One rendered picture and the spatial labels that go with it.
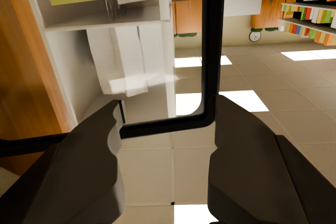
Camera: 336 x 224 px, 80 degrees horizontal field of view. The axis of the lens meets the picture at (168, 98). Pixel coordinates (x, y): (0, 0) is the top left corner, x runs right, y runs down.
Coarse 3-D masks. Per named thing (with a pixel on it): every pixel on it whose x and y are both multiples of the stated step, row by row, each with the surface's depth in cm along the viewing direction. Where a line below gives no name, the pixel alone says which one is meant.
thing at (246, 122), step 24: (216, 96) 12; (216, 120) 10; (240, 120) 9; (216, 144) 10; (240, 144) 8; (264, 144) 8; (216, 168) 7; (240, 168) 7; (264, 168) 7; (216, 192) 6; (240, 192) 6; (264, 192) 6; (288, 192) 6; (216, 216) 7; (240, 216) 6; (264, 216) 5; (288, 216) 5
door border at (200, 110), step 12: (204, 0) 20; (204, 12) 21; (204, 24) 22; (204, 36) 22; (204, 48) 23; (204, 60) 23; (204, 72) 24; (204, 84) 25; (204, 96) 26; (204, 108) 27; (156, 120) 26; (168, 120) 27; (180, 120) 27; (168, 132) 27; (0, 144) 24; (12, 144) 25; (0, 156) 25
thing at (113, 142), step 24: (96, 120) 10; (120, 120) 12; (72, 144) 9; (96, 144) 9; (120, 144) 11; (72, 168) 7; (96, 168) 7; (48, 192) 7; (72, 192) 7; (96, 192) 6; (120, 192) 7; (48, 216) 6; (72, 216) 6; (96, 216) 6
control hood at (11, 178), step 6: (0, 168) 27; (0, 174) 26; (6, 174) 27; (12, 174) 27; (0, 180) 26; (6, 180) 26; (12, 180) 27; (0, 186) 25; (6, 186) 26; (0, 192) 25
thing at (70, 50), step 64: (0, 0) 18; (64, 0) 19; (128, 0) 20; (192, 0) 20; (0, 64) 20; (64, 64) 21; (128, 64) 22; (192, 64) 24; (0, 128) 24; (64, 128) 25
